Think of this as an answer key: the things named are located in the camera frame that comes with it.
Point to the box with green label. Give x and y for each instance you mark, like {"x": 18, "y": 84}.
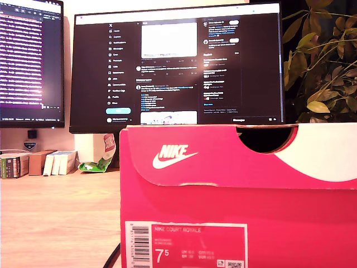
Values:
{"x": 12, "y": 167}

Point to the green leafy houseplant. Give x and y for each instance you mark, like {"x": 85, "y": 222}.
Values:
{"x": 320, "y": 83}

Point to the slim white box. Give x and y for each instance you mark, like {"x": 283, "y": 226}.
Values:
{"x": 56, "y": 164}
{"x": 48, "y": 166}

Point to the monitor with purple terminal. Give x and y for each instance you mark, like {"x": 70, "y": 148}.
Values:
{"x": 30, "y": 56}

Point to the brown cardboard box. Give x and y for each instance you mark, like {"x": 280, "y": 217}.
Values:
{"x": 37, "y": 163}

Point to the red and white snack bag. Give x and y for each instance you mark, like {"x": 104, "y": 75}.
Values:
{"x": 109, "y": 145}

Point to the white monitor stand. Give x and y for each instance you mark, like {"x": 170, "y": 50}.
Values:
{"x": 83, "y": 148}

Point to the green snack bag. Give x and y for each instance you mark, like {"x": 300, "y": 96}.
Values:
{"x": 93, "y": 166}

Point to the red Nike shoebox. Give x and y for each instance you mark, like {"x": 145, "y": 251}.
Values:
{"x": 223, "y": 201}

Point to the dark shield badge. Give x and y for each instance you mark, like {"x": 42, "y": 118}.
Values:
{"x": 29, "y": 145}

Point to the white box with blue print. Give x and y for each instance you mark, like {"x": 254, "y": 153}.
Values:
{"x": 68, "y": 163}

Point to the wide black computer monitor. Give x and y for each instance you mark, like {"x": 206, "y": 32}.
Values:
{"x": 178, "y": 69}

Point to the small black monitor mount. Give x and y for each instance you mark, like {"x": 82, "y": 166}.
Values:
{"x": 32, "y": 134}

